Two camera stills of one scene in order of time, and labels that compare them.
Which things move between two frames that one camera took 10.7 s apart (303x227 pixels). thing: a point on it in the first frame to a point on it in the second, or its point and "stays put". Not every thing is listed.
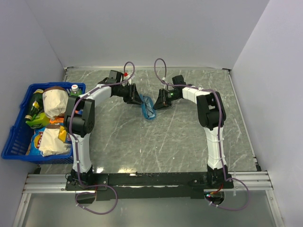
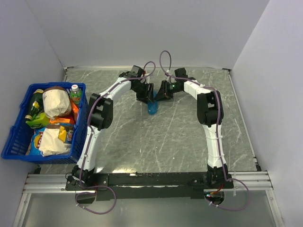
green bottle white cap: x=75 y=91 stays put
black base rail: x=89 y=187 stays put
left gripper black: x=134 y=97 to x=147 y=96
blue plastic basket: x=15 y=148 stays put
